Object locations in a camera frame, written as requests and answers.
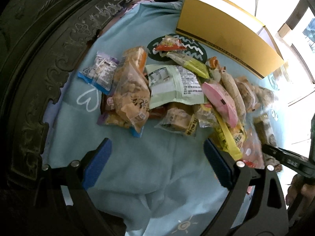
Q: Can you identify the orange white candy packet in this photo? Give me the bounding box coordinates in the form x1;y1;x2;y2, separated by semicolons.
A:
206;56;226;83

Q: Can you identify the clear pastry snack packet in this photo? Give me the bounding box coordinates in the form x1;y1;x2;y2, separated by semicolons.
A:
241;127;265;169

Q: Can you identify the long rice cracker packet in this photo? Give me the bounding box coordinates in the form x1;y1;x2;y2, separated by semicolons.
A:
221;71;246;124

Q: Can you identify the yellow soft bread packet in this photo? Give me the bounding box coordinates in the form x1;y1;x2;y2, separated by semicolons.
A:
209;109;247;160

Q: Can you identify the person's right hand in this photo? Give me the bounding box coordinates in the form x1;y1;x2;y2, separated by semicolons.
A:
285;174;315;208

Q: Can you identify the small brown cake packet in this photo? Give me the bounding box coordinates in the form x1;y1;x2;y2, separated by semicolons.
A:
155;102;197;136

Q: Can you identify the pale green snack pouch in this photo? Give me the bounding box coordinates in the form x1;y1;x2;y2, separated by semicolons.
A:
145;65;206;109

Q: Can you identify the framed lotus painting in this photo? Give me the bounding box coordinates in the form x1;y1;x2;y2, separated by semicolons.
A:
278;0;314;84

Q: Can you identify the clear nut snack packet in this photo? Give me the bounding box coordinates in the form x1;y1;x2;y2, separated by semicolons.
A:
253;85;274;109

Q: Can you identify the light blue tablecloth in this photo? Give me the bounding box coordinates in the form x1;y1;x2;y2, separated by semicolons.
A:
46;2;228;235

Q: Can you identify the pink cracker snack packet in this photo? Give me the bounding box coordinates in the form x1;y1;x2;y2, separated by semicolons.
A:
202;82;238;128

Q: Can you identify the yellow cardboard box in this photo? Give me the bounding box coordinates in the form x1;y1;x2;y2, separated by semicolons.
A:
176;0;284;79

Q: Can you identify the blue purple clear packet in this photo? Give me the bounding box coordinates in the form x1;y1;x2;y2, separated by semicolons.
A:
77;51;119;95

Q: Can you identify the red top snack packet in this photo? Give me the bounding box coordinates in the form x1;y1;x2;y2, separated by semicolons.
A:
153;35;186;52

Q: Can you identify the dried duck neck packet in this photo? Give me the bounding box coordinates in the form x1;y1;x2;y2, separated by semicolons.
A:
253;113;283;173

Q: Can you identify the dark carved wooden furniture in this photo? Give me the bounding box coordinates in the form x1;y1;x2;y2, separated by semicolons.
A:
0;0;184;182

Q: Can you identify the lime green snack packet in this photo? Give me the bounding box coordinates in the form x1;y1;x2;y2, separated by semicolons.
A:
166;52;210;79

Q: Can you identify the orange biscuit snack bag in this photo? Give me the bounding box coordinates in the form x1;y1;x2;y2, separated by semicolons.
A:
113;46;150;134

